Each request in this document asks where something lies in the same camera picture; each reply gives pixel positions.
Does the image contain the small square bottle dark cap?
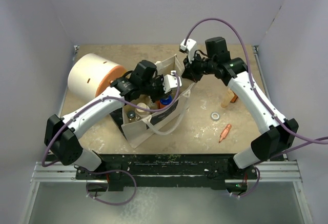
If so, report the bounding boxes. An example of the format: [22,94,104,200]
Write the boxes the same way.
[127,110,140,123]

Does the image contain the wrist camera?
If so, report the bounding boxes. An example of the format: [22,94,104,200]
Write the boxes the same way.
[163,70,182,93]
[179,39,198,64]

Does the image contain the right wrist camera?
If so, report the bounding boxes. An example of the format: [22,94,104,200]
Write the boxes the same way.
[179,39,198,64]

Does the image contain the purple cable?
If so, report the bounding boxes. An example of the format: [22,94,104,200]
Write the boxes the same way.
[40,71,181,206]
[184,17,328,199]

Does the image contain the orange bottle blue pump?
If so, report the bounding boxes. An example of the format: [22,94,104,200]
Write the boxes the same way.
[159,95,172,109]

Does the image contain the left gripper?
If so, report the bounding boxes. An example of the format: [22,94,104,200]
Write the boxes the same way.
[140,74,172,103]

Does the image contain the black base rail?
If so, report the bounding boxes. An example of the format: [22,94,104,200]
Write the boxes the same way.
[76,154,258,192]

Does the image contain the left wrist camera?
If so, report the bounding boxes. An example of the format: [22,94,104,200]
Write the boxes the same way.
[163,70,182,93]

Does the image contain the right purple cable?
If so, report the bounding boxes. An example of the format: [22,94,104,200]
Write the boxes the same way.
[184,17,328,199]

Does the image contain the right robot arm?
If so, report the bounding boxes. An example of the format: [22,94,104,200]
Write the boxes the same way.
[179,37,299,178]

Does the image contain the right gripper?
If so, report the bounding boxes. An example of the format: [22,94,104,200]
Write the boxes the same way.
[182,51,217,83]

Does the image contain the white round container orange lid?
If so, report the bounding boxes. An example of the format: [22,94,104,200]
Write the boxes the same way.
[68,53,127,101]

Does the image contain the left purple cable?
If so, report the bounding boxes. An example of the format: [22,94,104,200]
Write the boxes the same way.
[40,71,181,206]

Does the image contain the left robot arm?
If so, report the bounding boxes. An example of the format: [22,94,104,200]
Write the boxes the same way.
[44,60,171,179]

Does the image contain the beige tube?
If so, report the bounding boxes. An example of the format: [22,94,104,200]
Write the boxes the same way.
[221,89,234,108]

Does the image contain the canvas tote bag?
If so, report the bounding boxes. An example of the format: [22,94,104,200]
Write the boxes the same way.
[110,54,196,149]

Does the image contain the white bottle beige cap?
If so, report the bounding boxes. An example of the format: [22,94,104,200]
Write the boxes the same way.
[135,103,150,116]

